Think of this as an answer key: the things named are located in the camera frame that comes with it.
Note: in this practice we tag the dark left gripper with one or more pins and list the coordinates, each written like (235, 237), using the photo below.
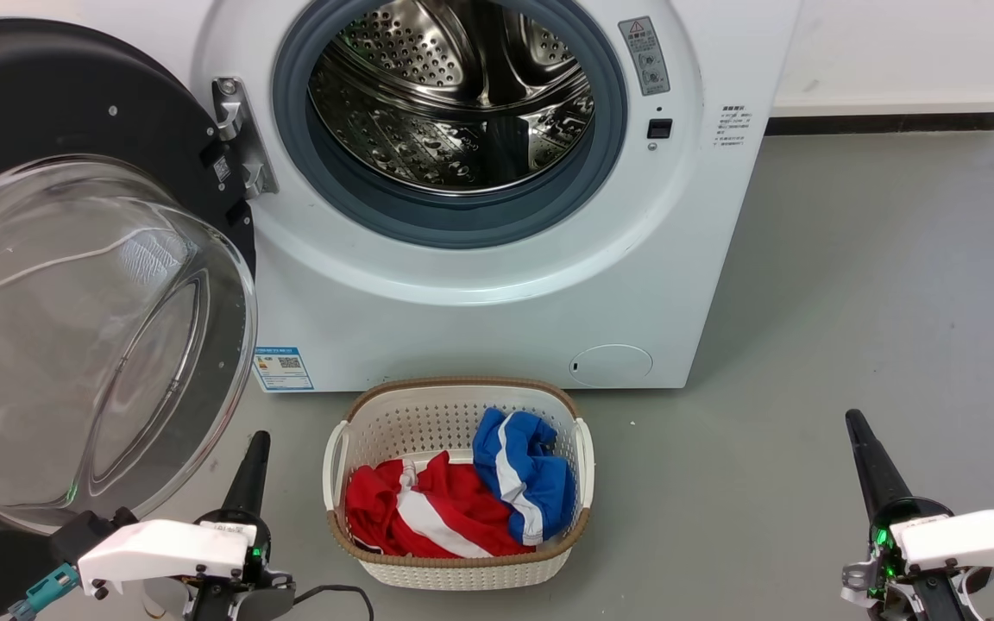
(242, 599)

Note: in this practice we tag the small printed text sticker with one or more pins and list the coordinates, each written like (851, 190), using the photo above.
(732, 126)

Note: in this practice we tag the grey warning label sticker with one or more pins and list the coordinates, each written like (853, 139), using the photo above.
(644, 56)

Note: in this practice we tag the blue white garment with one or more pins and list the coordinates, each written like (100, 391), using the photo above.
(540, 492)

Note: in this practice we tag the white front-load washing machine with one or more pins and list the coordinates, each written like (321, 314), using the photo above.
(462, 328)

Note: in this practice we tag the red white garment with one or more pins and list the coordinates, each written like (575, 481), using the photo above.
(454, 504)

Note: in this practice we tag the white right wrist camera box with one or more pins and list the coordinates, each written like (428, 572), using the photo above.
(980, 536)

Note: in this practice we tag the black wall baseboard strip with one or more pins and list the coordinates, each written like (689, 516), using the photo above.
(885, 123)

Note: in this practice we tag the silver metal door hinge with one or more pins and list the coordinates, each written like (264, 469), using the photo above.
(243, 147)

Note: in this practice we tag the blue energy label sticker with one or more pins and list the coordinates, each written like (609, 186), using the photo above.
(283, 369)

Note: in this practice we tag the black door latch socket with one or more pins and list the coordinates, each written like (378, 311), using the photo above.
(659, 128)

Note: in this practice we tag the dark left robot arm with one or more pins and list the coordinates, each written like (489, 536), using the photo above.
(87, 530)

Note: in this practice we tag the perforated steel washer drum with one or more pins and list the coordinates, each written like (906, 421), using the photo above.
(428, 129)

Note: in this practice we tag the round white filter cover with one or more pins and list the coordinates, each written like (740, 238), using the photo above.
(611, 365)

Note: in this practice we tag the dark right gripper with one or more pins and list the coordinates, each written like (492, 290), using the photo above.
(911, 595)

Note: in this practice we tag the round black glass washer door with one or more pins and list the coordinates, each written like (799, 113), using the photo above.
(74, 302)

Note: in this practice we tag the cream perforated laundry basket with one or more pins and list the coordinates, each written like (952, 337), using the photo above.
(462, 571)

